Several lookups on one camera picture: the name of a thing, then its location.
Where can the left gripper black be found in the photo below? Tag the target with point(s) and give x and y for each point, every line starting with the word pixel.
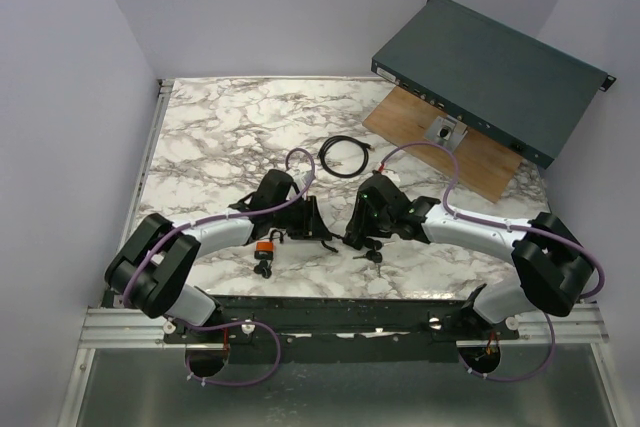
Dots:
pixel 312 227

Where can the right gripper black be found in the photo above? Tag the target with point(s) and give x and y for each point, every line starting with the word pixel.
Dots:
pixel 359 221

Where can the black padlock key bunch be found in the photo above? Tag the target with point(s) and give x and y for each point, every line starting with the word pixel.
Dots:
pixel 373 254

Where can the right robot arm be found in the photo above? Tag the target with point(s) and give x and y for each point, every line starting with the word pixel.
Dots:
pixel 551 267

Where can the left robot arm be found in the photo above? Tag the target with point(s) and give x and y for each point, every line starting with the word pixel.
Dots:
pixel 151 269

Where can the orange padlock with keys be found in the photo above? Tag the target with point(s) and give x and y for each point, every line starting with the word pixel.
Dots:
pixel 264 254

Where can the wooden board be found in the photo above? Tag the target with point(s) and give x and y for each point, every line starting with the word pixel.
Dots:
pixel 485 166

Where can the black mounting rail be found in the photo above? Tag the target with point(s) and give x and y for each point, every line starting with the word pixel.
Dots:
pixel 249 330

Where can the small grey stand camera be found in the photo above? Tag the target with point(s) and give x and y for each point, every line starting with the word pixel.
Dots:
pixel 447 132

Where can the dark teal network switch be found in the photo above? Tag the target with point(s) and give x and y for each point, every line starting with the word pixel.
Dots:
pixel 522 93

